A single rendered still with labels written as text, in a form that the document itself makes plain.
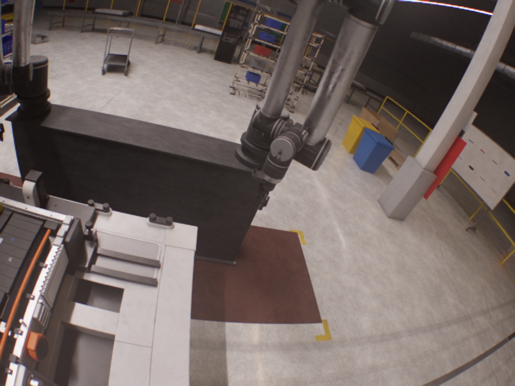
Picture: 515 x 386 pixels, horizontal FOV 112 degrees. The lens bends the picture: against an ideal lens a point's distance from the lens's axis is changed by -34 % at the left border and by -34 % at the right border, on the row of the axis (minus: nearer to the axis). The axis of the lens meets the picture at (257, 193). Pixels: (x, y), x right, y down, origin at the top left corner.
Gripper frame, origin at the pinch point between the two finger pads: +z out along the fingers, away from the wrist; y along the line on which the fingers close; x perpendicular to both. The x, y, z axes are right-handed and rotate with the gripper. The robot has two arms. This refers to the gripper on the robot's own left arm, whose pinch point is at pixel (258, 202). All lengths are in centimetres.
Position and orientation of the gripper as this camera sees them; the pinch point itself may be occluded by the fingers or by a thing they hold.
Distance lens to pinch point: 132.9
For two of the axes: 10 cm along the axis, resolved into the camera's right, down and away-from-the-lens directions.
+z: -3.4, 7.5, 5.7
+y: -0.9, -6.3, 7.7
